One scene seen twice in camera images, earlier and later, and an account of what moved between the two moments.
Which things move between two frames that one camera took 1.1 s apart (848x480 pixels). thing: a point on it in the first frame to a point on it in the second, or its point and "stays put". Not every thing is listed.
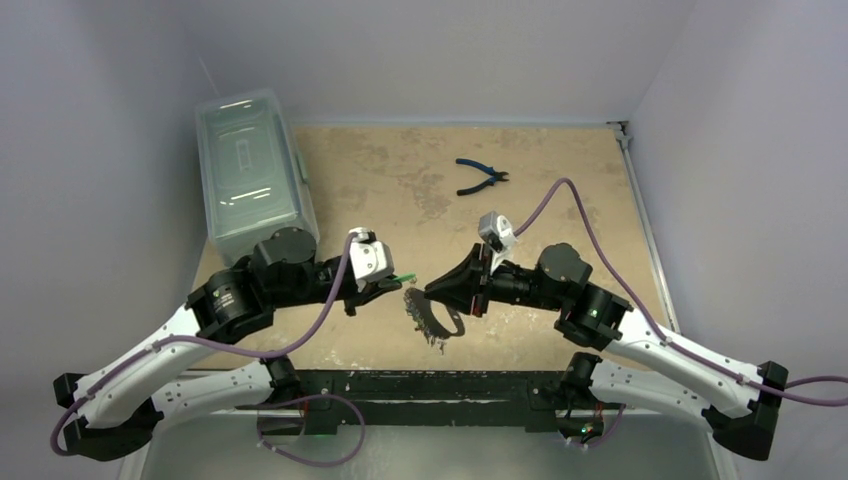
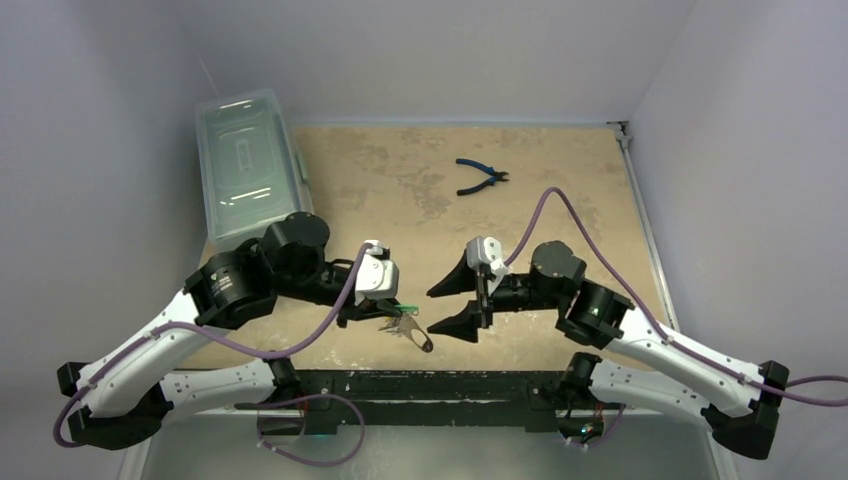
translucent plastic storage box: [253, 179] stays put
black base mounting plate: [332, 398] stays put
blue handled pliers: [496, 175] stays put
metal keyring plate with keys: [419, 308] to [406, 325]
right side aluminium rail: [622, 131] stays put
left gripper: [369, 293] to [369, 308]
